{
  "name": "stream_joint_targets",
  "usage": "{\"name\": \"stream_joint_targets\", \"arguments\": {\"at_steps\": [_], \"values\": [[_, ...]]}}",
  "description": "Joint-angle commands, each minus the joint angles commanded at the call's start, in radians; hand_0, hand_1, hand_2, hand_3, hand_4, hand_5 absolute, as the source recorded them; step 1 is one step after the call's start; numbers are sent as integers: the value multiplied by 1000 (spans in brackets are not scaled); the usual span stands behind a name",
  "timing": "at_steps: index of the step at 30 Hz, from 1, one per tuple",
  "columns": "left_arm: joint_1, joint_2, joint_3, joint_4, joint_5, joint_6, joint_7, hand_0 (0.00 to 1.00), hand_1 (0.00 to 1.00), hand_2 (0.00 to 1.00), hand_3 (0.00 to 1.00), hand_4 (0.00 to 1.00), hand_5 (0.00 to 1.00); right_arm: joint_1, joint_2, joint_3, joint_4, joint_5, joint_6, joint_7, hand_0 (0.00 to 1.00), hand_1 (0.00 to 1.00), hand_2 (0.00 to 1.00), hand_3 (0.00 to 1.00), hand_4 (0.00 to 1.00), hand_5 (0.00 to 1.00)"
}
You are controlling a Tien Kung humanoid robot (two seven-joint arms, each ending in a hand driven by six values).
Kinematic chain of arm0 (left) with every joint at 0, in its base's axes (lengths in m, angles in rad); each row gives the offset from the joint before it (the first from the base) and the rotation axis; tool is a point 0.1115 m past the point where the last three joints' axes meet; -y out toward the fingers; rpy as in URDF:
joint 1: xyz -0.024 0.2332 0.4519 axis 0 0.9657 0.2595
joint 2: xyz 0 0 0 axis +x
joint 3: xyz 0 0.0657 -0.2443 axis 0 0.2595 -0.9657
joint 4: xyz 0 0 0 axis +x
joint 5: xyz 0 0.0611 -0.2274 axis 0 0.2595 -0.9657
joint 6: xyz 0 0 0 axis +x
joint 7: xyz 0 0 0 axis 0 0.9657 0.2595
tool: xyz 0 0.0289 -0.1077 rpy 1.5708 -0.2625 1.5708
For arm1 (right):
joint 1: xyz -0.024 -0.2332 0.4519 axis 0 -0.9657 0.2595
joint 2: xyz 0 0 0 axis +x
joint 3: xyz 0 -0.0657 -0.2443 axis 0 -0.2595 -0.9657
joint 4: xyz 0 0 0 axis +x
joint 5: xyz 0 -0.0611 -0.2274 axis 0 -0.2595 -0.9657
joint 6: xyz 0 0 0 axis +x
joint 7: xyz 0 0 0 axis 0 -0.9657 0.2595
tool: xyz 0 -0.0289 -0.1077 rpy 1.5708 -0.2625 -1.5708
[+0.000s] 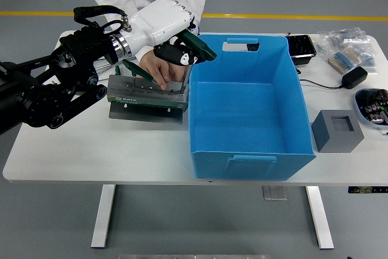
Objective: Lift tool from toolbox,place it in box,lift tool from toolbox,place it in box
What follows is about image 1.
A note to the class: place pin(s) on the clear bag of parts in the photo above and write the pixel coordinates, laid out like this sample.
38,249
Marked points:
342,36

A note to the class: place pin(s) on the dark electronic parts pile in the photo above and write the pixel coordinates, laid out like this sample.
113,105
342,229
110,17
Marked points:
376,104

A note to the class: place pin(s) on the clear bag with blue parts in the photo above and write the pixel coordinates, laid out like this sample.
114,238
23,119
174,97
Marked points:
368,55

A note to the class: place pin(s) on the black power adapter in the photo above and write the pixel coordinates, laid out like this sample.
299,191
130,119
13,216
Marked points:
354,77

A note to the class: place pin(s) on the black table control panel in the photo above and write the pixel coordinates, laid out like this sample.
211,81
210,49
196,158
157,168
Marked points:
366,190

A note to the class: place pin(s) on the black plastic tray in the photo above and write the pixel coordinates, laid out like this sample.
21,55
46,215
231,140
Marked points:
300,46

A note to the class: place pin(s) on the light blue bowl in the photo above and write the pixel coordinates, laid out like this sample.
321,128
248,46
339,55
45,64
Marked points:
359,110

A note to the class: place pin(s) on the white table leg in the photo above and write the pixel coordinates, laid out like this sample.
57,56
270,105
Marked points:
319,216
103,216

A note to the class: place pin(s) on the grey cube with recess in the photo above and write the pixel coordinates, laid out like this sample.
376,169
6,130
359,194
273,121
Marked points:
325,134

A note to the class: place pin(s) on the person's right hand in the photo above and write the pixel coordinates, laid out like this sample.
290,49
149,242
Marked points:
157,69

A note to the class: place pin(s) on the large light blue box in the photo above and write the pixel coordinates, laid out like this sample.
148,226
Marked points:
242,113

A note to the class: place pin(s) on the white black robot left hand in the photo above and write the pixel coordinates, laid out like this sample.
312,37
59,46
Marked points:
160,19

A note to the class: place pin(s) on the metal floor plate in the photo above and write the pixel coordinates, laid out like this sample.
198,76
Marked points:
275,193

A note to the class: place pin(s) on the grey green wrench holder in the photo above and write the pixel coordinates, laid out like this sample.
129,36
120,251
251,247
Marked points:
136,99

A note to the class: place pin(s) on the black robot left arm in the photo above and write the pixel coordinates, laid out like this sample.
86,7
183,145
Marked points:
30,101

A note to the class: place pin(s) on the blue resistor tape bundle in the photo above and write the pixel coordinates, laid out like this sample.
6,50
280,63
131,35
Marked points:
344,60

